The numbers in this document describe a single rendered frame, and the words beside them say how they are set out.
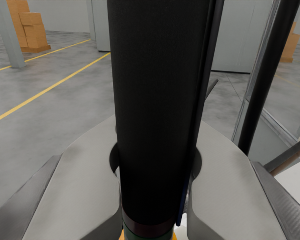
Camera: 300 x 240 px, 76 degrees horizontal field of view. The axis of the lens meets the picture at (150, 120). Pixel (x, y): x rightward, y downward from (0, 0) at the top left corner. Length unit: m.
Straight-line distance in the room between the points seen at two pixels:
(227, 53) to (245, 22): 0.79
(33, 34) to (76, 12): 5.91
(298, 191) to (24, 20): 8.31
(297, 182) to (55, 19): 14.46
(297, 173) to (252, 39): 5.38
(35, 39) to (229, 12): 6.24
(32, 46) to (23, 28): 0.59
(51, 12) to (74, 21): 1.47
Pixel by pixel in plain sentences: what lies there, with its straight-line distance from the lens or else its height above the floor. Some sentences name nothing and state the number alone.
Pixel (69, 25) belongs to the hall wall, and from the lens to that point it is 14.16.
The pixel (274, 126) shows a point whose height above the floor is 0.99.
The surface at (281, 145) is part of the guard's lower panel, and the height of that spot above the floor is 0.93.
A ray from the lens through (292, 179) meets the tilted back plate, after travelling 0.55.
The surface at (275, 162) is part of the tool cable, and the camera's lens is 0.29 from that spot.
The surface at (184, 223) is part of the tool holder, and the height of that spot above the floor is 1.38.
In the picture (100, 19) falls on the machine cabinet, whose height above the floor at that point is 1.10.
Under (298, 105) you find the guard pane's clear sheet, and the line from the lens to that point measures 1.19.
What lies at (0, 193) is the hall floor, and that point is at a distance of 2.39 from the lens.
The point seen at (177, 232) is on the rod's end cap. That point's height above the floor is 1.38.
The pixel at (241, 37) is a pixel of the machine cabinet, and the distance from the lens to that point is 5.76.
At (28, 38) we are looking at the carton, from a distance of 8.45.
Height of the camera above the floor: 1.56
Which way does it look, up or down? 31 degrees down
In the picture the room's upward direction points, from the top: 2 degrees clockwise
